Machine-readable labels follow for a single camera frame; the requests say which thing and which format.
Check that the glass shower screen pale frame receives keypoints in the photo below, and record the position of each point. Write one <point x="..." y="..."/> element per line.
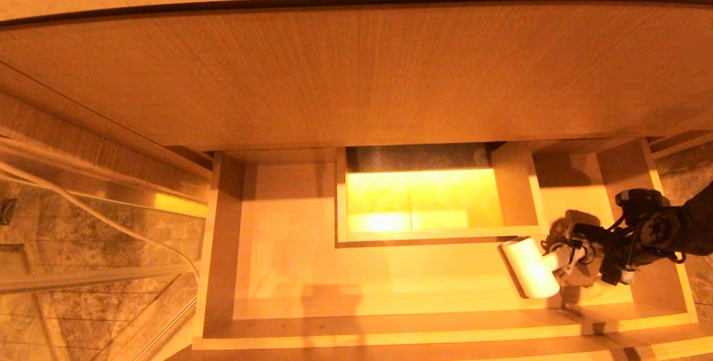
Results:
<point x="83" y="278"/>

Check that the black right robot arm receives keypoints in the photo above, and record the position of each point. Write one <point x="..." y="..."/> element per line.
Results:
<point x="657" y="230"/>

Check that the wooden vanity drawer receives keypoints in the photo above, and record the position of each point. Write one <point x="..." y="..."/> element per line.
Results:
<point x="445" y="277"/>

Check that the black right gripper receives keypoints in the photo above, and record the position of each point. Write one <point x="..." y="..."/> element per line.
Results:
<point x="613" y="255"/>

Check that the wooden vanity side panel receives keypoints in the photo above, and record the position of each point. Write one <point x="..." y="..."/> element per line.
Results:
<point x="67" y="127"/>

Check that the wooden upper vanity front panel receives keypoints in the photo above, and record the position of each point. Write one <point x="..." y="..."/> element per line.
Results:
<point x="356" y="71"/>

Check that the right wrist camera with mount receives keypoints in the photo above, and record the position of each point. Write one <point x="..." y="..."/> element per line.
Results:
<point x="626" y="277"/>

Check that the white hair dryer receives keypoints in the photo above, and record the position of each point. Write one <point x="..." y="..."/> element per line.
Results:
<point x="529" y="269"/>

